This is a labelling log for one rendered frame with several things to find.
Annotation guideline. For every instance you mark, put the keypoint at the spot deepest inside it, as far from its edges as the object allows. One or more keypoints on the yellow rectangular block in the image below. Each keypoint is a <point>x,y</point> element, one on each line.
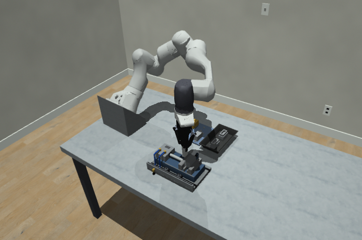
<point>196,123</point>

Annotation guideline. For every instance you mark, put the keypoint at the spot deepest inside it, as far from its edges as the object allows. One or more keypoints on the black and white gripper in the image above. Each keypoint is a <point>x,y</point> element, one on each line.
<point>182,134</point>

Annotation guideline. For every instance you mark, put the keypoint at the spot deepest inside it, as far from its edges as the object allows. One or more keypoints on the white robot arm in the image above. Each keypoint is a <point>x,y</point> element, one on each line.
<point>186,91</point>

